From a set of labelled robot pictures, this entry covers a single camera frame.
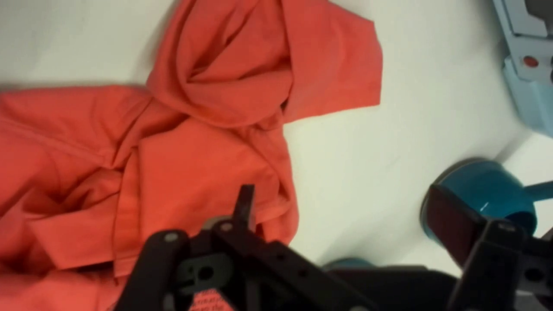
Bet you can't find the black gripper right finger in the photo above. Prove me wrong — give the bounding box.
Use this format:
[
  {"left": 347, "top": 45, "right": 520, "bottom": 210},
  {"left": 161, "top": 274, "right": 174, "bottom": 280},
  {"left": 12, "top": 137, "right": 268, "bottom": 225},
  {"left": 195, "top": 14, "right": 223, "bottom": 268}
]
[{"left": 422, "top": 184, "right": 553, "bottom": 311}]

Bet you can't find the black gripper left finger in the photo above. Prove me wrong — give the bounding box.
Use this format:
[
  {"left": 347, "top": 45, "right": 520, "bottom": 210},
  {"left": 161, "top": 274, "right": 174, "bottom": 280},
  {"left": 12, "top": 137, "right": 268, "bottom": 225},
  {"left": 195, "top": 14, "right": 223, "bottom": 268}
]
[{"left": 114, "top": 184, "right": 370, "bottom": 311}]

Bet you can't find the red cloth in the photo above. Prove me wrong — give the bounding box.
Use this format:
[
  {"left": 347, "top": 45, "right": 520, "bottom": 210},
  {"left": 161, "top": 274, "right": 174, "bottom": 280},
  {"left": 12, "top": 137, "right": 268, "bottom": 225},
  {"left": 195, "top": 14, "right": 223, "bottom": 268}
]
[{"left": 0, "top": 0, "right": 385, "bottom": 311}]

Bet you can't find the teal toy pot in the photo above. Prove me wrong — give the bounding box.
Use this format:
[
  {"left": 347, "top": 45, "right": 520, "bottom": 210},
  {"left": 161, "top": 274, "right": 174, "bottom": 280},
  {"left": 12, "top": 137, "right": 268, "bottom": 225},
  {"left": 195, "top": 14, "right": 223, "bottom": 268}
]
[{"left": 420, "top": 158, "right": 553, "bottom": 256}]

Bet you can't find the teal toy frying pan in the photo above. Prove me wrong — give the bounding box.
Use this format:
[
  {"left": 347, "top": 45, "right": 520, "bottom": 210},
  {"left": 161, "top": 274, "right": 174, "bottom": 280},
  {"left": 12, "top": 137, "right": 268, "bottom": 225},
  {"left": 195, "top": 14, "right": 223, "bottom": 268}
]
[{"left": 321, "top": 256, "right": 377, "bottom": 274}]

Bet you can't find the light blue toaster oven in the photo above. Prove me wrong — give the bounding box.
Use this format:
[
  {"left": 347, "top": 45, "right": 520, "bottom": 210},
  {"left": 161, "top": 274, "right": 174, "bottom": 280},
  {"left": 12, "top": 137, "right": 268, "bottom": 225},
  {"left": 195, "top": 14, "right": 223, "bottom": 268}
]
[{"left": 491, "top": 0, "right": 553, "bottom": 137}]

